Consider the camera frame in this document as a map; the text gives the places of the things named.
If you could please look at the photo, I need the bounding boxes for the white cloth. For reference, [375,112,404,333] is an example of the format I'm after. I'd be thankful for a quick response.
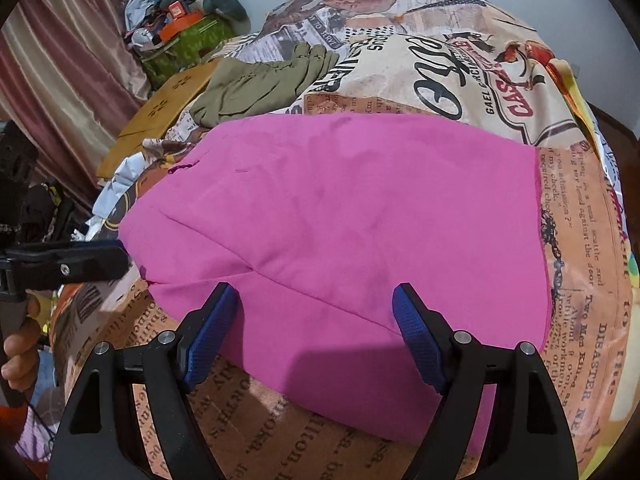
[92,157,151,233]

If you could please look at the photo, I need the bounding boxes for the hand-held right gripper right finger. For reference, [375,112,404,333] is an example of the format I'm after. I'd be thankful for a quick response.
[391,282,581,480]

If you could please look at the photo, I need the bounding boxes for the olive green garment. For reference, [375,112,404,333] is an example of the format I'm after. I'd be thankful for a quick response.
[191,42,341,128]

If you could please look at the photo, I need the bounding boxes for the printed blanket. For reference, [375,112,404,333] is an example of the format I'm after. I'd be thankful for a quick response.
[50,0,640,480]

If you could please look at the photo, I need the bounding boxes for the pink pants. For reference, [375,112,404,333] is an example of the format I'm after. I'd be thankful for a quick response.
[119,112,553,453]

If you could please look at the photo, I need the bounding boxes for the person's left hand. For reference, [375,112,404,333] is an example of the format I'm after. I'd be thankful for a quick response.
[0,292,42,394]

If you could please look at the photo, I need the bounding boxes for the wooden lap desk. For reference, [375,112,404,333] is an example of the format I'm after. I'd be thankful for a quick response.
[97,60,223,178]

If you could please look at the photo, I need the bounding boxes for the orange box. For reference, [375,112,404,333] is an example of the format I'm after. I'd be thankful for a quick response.
[160,10,206,42]

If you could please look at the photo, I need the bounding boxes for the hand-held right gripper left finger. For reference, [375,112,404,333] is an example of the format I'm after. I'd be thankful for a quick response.
[47,282,239,480]

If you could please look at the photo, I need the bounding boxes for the dark cloth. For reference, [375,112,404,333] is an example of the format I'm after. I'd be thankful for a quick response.
[22,180,76,243]

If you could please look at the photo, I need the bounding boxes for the striped brown curtain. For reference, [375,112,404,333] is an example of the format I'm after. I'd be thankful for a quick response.
[0,0,151,201]

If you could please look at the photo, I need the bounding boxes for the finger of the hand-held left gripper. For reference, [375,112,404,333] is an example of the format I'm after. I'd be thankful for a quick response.
[0,239,132,292]

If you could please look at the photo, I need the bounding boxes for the pile of clutter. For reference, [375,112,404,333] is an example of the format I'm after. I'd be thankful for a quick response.
[122,0,201,51]

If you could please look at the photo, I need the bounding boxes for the grey pillow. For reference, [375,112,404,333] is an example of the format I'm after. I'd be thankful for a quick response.
[165,0,251,36]

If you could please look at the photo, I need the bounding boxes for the green storage box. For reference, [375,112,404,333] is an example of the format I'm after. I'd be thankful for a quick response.
[140,12,236,88]

